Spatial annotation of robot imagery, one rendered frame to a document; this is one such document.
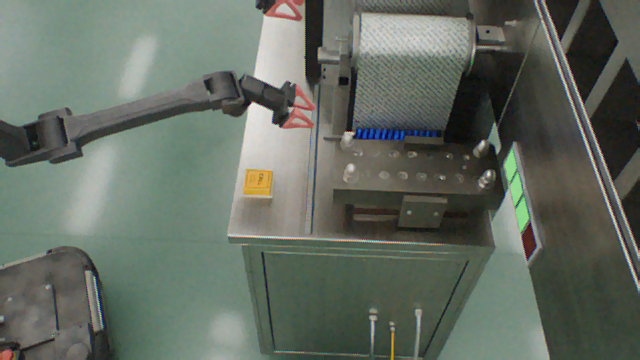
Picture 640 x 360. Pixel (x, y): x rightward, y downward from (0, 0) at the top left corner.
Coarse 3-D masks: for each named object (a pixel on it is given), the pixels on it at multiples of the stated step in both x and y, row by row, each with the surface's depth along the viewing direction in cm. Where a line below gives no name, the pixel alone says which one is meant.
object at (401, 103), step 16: (368, 80) 126; (384, 80) 126; (400, 80) 126; (416, 80) 125; (432, 80) 125; (448, 80) 125; (368, 96) 130; (384, 96) 130; (400, 96) 129; (416, 96) 129; (432, 96) 129; (448, 96) 129; (368, 112) 134; (384, 112) 134; (400, 112) 134; (416, 112) 133; (432, 112) 133; (448, 112) 133; (368, 128) 138; (384, 128) 138; (400, 128) 138; (416, 128) 138; (432, 128) 138
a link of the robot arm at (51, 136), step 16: (0, 128) 107; (16, 128) 114; (32, 128) 119; (48, 128) 117; (64, 128) 120; (0, 144) 109; (16, 144) 112; (32, 144) 119; (48, 144) 116; (64, 144) 117; (16, 160) 115; (32, 160) 118
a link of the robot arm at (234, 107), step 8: (232, 72) 127; (232, 80) 127; (240, 88) 126; (240, 96) 125; (224, 104) 123; (232, 104) 124; (240, 104) 127; (248, 104) 133; (224, 112) 134; (232, 112) 135; (240, 112) 135
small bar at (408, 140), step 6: (408, 138) 134; (414, 138) 134; (420, 138) 134; (426, 138) 134; (432, 138) 134; (438, 138) 134; (408, 144) 134; (414, 144) 134; (420, 144) 133; (426, 144) 133; (432, 144) 133; (438, 144) 133
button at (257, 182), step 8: (248, 176) 141; (256, 176) 141; (264, 176) 142; (272, 176) 144; (248, 184) 140; (256, 184) 140; (264, 184) 140; (248, 192) 140; (256, 192) 140; (264, 192) 139
